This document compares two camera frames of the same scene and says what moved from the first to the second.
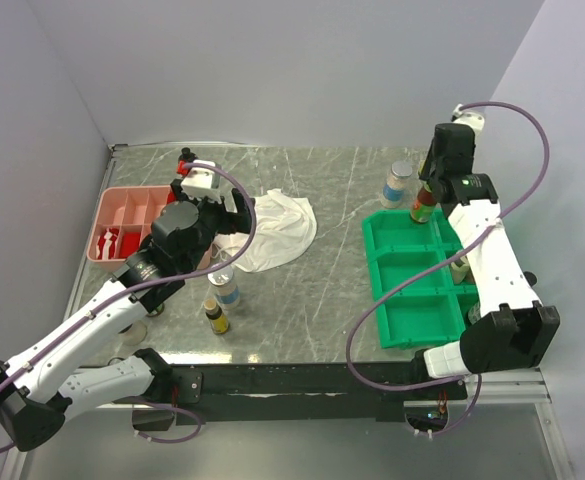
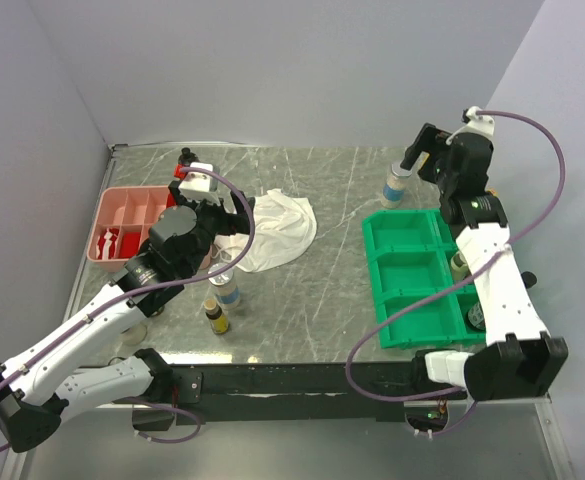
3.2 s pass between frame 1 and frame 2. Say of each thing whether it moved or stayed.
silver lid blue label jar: stayed
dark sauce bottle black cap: moved
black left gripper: stayed
